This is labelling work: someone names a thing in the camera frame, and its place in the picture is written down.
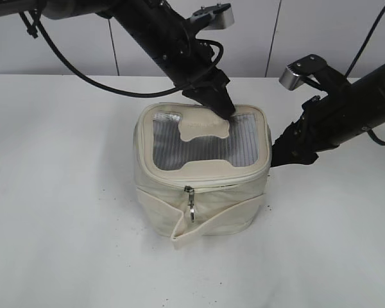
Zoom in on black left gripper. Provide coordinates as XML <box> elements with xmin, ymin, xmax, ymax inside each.
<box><xmin>173</xmin><ymin>41</ymin><xmax>235</xmax><ymax>119</ymax></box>

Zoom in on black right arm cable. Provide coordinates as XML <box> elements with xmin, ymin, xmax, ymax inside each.
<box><xmin>345</xmin><ymin>0</ymin><xmax>385</xmax><ymax>147</ymax></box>

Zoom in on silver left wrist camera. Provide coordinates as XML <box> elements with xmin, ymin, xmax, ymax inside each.
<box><xmin>188</xmin><ymin>3</ymin><xmax>235</xmax><ymax>31</ymax></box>

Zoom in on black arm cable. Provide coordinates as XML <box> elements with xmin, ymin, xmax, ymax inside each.
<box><xmin>345</xmin><ymin>0</ymin><xmax>385</xmax><ymax>147</ymax></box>
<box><xmin>17</xmin><ymin>12</ymin><xmax>225</xmax><ymax>98</ymax></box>

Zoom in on cream zippered bag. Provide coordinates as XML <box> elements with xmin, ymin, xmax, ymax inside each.
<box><xmin>133</xmin><ymin>103</ymin><xmax>272</xmax><ymax>248</ymax></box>

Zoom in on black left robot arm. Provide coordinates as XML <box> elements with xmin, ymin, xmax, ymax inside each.
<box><xmin>0</xmin><ymin>1</ymin><xmax>235</xmax><ymax>120</ymax></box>

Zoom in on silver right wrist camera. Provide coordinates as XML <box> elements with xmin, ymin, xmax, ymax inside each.
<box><xmin>279</xmin><ymin>54</ymin><xmax>328</xmax><ymax>91</ymax></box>

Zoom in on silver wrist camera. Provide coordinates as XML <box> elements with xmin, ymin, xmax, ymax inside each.
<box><xmin>279</xmin><ymin>54</ymin><xmax>328</xmax><ymax>91</ymax></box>
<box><xmin>188</xmin><ymin>3</ymin><xmax>235</xmax><ymax>31</ymax></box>

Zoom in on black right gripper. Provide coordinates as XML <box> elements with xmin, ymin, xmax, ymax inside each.
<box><xmin>271</xmin><ymin>96</ymin><xmax>327</xmax><ymax>167</ymax></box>

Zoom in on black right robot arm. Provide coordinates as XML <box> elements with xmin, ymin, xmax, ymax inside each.
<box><xmin>271</xmin><ymin>54</ymin><xmax>385</xmax><ymax>167</ymax></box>

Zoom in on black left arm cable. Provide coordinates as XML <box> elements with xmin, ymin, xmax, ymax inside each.
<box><xmin>17</xmin><ymin>12</ymin><xmax>225</xmax><ymax>98</ymax></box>

